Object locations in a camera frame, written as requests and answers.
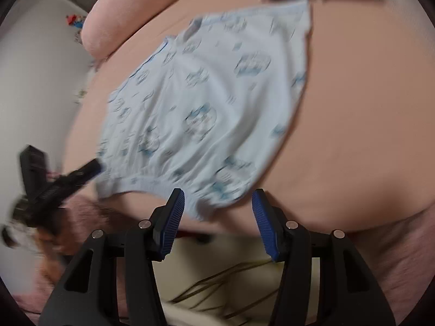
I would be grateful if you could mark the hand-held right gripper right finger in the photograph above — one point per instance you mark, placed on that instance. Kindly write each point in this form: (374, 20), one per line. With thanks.
(263, 225)

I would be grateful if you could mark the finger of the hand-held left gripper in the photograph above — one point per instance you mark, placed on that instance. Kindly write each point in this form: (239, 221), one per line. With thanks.
(80, 180)

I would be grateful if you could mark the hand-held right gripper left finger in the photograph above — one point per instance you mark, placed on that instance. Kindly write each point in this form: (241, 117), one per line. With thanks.
(171, 225)

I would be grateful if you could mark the light blue printed garment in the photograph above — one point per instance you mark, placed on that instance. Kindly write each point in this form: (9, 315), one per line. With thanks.
(210, 108)

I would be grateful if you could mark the pink fleece clothing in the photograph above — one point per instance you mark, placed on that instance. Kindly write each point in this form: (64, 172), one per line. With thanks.
(401, 261)

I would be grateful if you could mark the bed with pink sheet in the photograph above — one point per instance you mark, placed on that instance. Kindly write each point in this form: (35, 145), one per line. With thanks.
(356, 108)

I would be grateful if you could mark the small red and blue toy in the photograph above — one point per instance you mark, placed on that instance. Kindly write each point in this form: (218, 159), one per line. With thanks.
(75, 20)

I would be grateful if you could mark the pink pillow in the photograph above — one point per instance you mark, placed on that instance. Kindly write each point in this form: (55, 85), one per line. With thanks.
(119, 17)

